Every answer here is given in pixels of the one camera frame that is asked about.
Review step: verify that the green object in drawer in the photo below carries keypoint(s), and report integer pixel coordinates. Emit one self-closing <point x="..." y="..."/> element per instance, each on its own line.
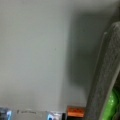
<point x="112" y="104"/>

